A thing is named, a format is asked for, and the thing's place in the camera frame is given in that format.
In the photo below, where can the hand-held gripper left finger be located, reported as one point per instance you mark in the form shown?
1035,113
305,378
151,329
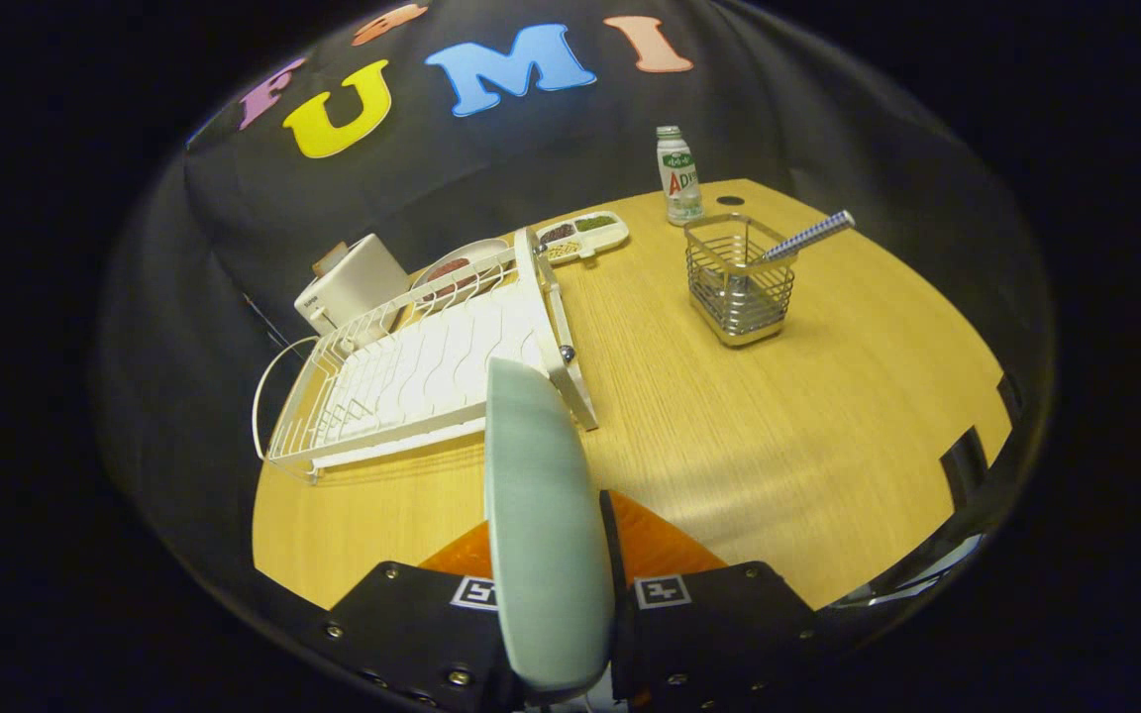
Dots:
402,619

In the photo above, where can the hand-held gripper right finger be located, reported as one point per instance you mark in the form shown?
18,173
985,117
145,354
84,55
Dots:
709,639

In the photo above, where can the pale green plate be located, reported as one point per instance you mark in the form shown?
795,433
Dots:
541,515

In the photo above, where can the small round white dish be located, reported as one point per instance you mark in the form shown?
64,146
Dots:
452,265

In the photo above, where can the white box appliance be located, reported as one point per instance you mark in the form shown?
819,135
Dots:
358,282

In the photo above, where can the white compartment snack tray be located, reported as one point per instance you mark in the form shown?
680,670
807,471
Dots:
585,236

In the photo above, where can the white bottle with green label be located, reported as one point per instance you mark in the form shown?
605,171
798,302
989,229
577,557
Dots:
679,178

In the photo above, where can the black backdrop cloth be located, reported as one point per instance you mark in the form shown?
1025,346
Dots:
878,149

